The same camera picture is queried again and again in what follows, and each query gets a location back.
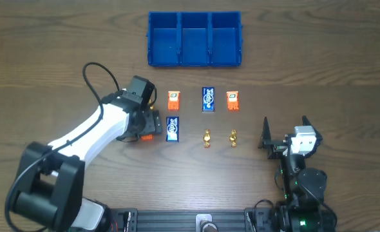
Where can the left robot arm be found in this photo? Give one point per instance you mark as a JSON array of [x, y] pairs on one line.
[[106, 125]]

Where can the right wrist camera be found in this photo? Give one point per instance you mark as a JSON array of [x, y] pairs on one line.
[[302, 138]]

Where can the blue tray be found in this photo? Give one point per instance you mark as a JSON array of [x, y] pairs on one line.
[[194, 48]]

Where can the blue candy pack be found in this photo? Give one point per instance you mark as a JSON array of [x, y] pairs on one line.
[[172, 129], [208, 99]]

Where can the mounting rail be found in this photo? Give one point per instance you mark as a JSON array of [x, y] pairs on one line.
[[164, 222]]

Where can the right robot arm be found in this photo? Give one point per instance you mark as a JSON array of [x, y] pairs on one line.
[[312, 182]]

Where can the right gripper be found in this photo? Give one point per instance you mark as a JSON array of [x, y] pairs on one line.
[[277, 148]]

